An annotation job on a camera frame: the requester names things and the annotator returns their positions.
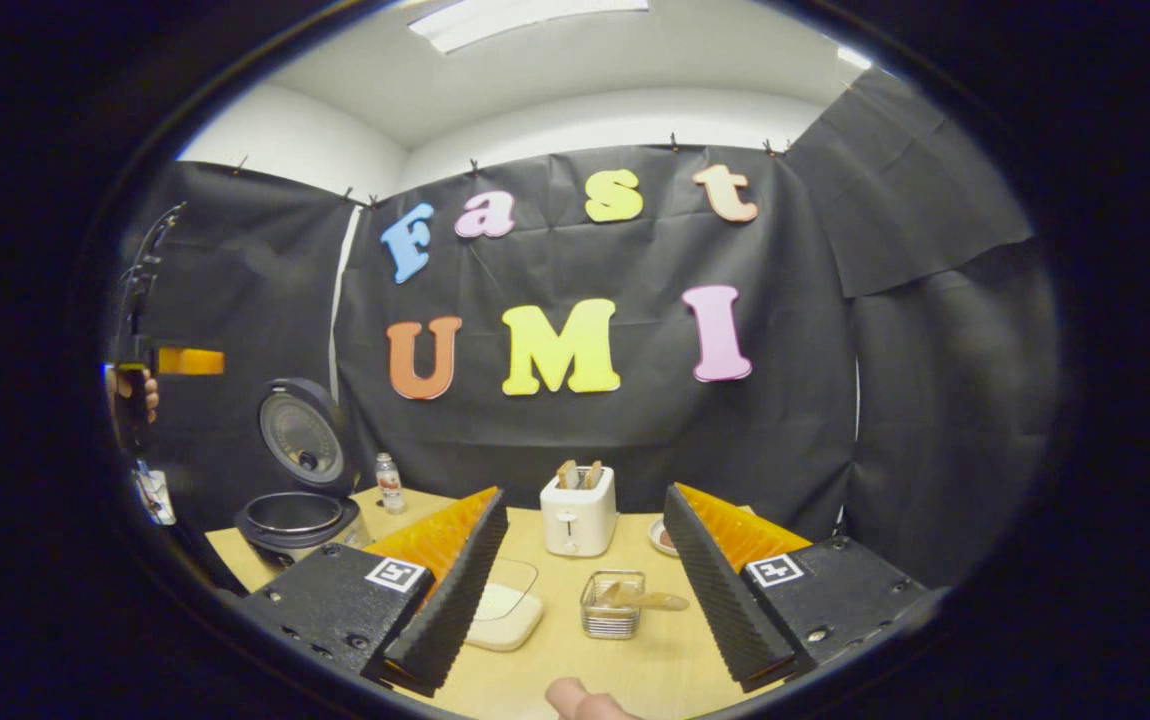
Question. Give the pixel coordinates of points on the white round plate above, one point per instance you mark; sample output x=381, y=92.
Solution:
x=655, y=540

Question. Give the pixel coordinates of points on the clear plastic rice box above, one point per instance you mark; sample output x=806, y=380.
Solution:
x=522, y=572

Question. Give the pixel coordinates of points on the wooden spoon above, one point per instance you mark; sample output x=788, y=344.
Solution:
x=660, y=601

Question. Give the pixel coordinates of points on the toast slice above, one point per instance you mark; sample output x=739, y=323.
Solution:
x=592, y=475
x=567, y=475

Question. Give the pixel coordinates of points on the small ceiling light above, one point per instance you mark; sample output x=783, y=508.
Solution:
x=853, y=58

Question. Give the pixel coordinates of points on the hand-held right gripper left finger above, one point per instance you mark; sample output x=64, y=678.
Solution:
x=460, y=600

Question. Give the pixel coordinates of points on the long ceiling light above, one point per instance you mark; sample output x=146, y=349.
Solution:
x=525, y=20

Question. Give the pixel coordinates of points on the dark grey rice cooker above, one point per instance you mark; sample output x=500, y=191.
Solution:
x=300, y=440

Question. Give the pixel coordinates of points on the white toaster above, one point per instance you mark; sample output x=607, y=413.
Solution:
x=580, y=522

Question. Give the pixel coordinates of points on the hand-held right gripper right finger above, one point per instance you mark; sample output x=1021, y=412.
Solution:
x=720, y=590

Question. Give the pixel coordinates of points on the computer monitor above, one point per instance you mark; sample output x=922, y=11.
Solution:
x=153, y=495

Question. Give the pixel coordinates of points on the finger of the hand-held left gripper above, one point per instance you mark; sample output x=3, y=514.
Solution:
x=190, y=361

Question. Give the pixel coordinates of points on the small plastic bottle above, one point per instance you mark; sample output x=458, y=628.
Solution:
x=390, y=485

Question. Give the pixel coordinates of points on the black backdrop cloth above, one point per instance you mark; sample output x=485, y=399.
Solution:
x=575, y=440

